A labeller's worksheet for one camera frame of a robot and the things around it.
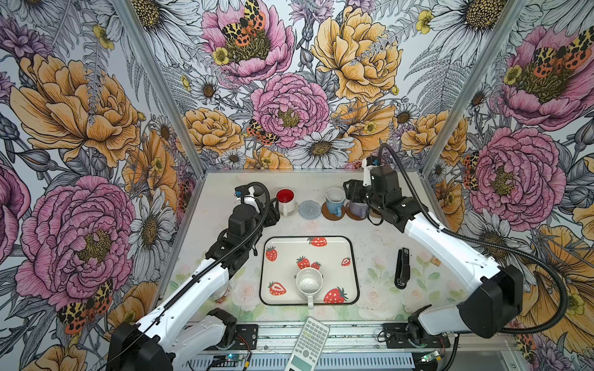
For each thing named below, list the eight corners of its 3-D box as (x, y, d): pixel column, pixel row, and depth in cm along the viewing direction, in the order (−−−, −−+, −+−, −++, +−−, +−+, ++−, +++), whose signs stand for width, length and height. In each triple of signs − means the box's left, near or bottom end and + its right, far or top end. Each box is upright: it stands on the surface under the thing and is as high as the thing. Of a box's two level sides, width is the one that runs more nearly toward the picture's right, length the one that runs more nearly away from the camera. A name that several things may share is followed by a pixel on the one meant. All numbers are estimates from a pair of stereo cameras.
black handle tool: (394, 287, 87) (399, 282, 82) (395, 253, 96) (399, 246, 91) (404, 290, 86) (410, 285, 82) (405, 255, 95) (410, 249, 91)
